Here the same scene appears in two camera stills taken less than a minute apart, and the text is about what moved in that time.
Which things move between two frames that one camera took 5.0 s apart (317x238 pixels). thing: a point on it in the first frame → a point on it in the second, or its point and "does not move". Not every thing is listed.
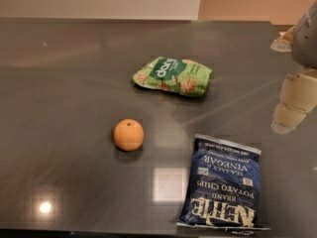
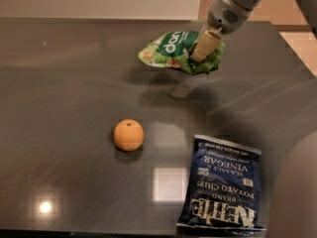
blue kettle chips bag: (223, 187) does not move
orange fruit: (129, 135) does not move
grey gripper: (305, 42) → (222, 16)
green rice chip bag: (174, 74) → (174, 49)
